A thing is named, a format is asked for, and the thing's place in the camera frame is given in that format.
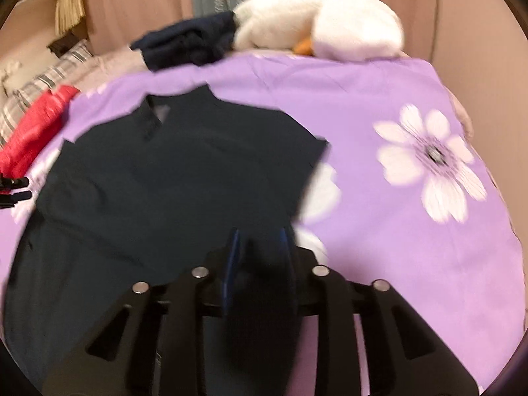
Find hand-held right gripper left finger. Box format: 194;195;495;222
41;229;249;396

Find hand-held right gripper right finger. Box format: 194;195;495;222
280;227;481;396

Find dark navy garment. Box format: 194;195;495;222
4;83;331;396

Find folded navy clothes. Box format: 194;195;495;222
130;12;237;72

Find red down jacket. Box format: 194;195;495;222
0;84;82;178

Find plaid pillow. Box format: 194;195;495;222
0;40;96;146

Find small dark cloth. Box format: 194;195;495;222
47;31;88;57

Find pinkish grey bedsheet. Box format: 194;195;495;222
78;47;146;88

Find beige tassel hanging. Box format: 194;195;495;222
54;0;86;36

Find purple floral blanket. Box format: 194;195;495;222
0;51;524;385

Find pink curtain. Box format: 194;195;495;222
80;0;463;64

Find white plush goose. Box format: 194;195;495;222
232;0;405;59

